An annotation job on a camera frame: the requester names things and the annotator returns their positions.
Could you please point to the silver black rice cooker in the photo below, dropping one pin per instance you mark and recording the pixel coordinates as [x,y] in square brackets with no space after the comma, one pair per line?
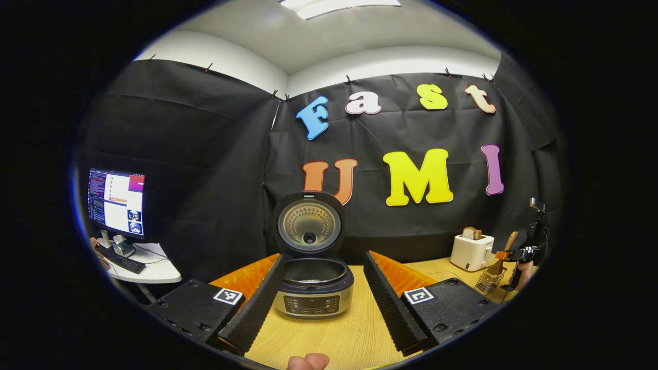
[313,303]

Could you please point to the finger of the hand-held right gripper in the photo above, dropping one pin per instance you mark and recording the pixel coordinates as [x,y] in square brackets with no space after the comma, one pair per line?
[506,254]

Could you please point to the black keyboard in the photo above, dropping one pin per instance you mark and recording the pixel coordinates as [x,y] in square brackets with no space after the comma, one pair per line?
[122,260]

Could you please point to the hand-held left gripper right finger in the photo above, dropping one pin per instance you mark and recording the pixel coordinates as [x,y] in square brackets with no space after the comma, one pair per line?
[390,303]

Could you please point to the white toaster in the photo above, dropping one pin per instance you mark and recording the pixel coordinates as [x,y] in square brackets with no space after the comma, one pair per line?
[470,254]

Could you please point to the computer monitor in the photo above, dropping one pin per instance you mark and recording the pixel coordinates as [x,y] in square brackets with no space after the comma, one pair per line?
[117,200]

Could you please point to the white side table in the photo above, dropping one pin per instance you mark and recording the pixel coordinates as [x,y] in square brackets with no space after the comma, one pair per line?
[159,270]

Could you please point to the small grey desk device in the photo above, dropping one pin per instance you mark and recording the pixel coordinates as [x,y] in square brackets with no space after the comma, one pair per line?
[123,246]

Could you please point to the ceiling light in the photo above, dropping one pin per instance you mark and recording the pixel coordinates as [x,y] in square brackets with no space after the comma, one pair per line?
[339,6]

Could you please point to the black backdrop cloth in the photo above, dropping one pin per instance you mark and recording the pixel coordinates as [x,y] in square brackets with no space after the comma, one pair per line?
[205,169]

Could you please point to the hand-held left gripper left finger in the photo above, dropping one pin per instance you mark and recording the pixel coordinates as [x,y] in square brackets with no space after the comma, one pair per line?
[254,308]

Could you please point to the wooden spoon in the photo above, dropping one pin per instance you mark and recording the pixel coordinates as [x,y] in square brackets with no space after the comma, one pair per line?
[509,244]

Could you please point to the toast slice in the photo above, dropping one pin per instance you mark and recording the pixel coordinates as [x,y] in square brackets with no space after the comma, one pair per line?
[472,233]

